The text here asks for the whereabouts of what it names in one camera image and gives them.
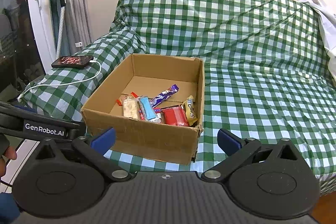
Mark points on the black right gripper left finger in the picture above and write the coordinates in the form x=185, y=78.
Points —
x=93, y=150

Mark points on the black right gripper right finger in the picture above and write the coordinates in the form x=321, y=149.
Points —
x=239, y=153

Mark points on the clear peanut nougat bar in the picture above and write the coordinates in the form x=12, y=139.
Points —
x=131, y=108

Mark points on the light blue candy stick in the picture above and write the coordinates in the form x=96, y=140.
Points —
x=147, y=110

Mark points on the yellow snack bar wrapper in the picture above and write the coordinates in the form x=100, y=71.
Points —
x=188, y=106

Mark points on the small red snack packet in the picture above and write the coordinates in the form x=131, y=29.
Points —
x=175, y=116

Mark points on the purple chocolate bar wrapper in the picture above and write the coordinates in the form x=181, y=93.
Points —
x=163, y=96

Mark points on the left hand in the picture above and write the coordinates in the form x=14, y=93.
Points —
x=10, y=154

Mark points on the brown cardboard box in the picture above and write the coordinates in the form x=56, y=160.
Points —
x=148, y=75

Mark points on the green checkered sofa cover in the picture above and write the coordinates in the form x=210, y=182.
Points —
x=266, y=75

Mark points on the black smartphone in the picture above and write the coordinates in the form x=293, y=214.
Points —
x=77, y=62

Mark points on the white grey crumpled cloth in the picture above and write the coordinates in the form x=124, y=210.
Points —
x=327, y=28

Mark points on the white door frame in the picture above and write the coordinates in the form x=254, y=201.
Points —
x=41, y=21

